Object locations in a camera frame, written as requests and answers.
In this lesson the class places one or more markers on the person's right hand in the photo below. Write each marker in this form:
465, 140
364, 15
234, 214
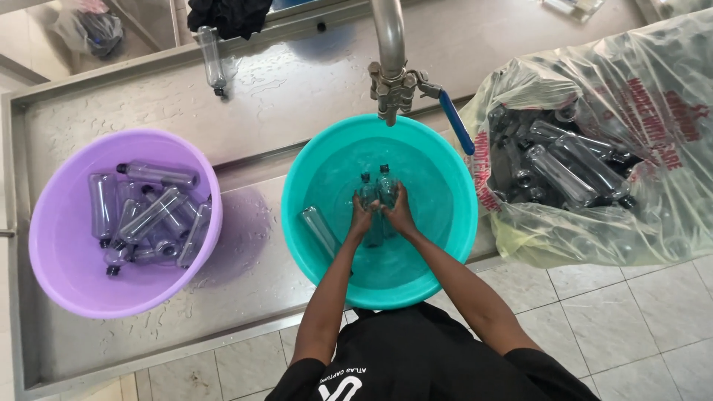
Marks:
402, 214

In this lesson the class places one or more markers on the person's left hand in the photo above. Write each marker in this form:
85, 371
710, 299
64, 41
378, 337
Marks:
359, 220

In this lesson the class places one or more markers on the person's right fingers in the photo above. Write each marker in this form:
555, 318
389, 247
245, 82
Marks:
400, 195

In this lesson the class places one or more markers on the person's left fingers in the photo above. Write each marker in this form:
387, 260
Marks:
356, 201

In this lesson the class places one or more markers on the clear bottle with black cap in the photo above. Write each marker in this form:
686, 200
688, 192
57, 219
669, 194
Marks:
366, 192
211, 55
386, 184

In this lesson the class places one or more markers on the clear plastic bottle uncapped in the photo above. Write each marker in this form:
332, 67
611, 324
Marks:
320, 229

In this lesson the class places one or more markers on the teal plastic basin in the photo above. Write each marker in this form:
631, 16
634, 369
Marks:
445, 234

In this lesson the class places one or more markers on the stainless steel sink trough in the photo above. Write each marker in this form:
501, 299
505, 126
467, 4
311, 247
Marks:
278, 94

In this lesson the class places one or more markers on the steel tap pipe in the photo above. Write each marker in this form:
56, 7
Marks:
389, 39

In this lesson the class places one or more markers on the pile of clear plastic bottles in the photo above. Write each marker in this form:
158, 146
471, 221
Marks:
150, 214
562, 172

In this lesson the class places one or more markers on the person's black shirt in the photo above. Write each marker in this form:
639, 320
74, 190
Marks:
429, 362

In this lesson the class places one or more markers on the black cloth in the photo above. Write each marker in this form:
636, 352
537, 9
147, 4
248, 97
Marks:
228, 16

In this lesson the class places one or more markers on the clear printed plastic bag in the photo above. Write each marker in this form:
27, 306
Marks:
629, 234

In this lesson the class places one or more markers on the purple plastic basin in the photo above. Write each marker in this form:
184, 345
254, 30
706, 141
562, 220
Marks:
67, 245

